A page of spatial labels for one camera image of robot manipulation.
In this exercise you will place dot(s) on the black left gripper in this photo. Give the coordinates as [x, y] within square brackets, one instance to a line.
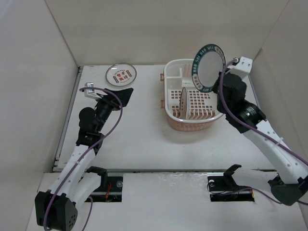
[113, 105]

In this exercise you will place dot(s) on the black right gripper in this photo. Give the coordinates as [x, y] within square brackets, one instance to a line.
[215, 87]

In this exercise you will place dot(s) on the plate with red characters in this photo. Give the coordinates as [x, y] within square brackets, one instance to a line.
[121, 74]

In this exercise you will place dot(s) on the plate with green rim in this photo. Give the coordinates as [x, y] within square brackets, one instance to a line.
[206, 65]

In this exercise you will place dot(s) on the plate with orange sunburst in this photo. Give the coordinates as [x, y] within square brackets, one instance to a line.
[184, 104]

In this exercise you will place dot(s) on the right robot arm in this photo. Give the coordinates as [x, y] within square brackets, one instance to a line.
[289, 183]

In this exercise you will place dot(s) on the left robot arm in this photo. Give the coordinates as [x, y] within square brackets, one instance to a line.
[57, 208]

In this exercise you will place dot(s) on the white plastic dish rack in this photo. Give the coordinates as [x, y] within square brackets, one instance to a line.
[202, 107]

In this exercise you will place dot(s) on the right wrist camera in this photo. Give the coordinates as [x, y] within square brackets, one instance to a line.
[243, 67]

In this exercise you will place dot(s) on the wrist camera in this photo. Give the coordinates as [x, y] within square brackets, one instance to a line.
[89, 92]
[243, 67]

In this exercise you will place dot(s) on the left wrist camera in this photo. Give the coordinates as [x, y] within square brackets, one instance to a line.
[89, 92]

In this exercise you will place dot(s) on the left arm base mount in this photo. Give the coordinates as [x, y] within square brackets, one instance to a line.
[97, 186]

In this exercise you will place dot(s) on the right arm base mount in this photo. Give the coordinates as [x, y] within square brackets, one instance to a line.
[223, 188]

